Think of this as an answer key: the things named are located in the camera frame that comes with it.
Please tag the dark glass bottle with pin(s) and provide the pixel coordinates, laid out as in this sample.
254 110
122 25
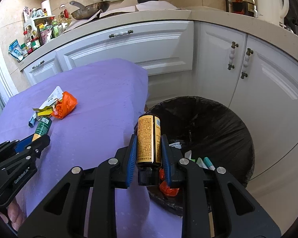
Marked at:
228 1

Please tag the cluster of condiment jars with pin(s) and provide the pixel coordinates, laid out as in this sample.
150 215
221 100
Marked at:
34 43

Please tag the small blue packet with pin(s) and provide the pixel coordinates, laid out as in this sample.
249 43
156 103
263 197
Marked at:
31 122

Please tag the orange plastic bag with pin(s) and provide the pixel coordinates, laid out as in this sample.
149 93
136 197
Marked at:
65 104

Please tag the white cloth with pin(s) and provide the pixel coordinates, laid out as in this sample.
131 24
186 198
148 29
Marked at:
159 6

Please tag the clear bottle with dark liquid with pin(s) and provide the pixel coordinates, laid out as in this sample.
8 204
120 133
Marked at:
249 5

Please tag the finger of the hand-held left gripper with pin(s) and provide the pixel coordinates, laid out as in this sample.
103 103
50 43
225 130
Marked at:
23 143
43 142

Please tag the trash bin with black bag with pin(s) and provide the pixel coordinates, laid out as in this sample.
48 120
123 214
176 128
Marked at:
226 129

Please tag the white flat packet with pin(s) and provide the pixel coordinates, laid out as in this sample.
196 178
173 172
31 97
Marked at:
53 95

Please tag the blue snack packet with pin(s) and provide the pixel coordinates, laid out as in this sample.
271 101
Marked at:
15 49

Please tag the green label brown bottle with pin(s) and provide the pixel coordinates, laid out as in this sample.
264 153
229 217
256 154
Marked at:
43 126

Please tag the person's left hand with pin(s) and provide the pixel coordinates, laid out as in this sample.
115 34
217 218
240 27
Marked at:
15 215

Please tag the paper towel roll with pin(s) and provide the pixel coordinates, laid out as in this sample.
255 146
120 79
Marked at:
46 6

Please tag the wide white drawer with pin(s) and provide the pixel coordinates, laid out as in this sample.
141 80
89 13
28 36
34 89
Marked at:
126 52

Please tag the cooking oil bottle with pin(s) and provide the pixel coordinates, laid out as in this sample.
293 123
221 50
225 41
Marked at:
64 17

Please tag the yellow wrapper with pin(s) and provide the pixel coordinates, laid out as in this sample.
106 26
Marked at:
43 113

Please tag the white cabinet door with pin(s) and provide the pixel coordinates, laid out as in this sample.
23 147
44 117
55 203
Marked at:
275 84
213 67

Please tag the small white drawer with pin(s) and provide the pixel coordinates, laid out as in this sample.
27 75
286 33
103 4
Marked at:
43 75

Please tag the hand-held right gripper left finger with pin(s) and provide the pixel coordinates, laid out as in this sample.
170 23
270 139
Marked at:
131 161

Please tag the steel wok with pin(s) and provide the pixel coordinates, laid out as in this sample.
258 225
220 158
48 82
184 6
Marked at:
89 11

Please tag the red plastic bag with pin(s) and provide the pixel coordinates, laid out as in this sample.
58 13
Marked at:
170 191

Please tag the teal white box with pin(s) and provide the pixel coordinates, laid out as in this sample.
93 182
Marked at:
208 163

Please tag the purple tablecloth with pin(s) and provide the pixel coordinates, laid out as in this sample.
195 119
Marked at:
101 91

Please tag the yellow label brown bottle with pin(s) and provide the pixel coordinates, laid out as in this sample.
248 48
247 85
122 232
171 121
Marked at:
146 141

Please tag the white spice rack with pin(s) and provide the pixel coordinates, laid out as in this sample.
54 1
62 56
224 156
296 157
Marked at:
36 19

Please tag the white electric kettle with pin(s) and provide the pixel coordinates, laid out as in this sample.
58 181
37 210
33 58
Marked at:
268 2

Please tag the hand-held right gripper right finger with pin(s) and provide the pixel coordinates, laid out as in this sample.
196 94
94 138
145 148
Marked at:
165 161

